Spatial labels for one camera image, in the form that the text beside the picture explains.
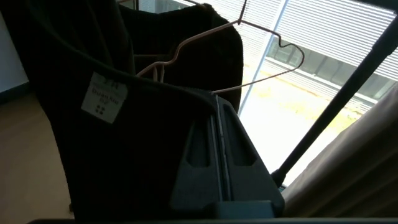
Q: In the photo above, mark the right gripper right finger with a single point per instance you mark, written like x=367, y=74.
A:
x=252, y=183

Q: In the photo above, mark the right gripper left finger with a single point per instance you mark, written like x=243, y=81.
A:
x=192, y=183

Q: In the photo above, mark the black garment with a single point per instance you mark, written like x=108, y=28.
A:
x=124, y=155
x=202, y=62

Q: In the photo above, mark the black clothes rack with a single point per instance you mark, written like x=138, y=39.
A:
x=342, y=96

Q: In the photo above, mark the brown curtain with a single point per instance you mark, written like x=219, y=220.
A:
x=357, y=171

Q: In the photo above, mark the window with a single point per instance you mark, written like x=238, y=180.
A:
x=311, y=31

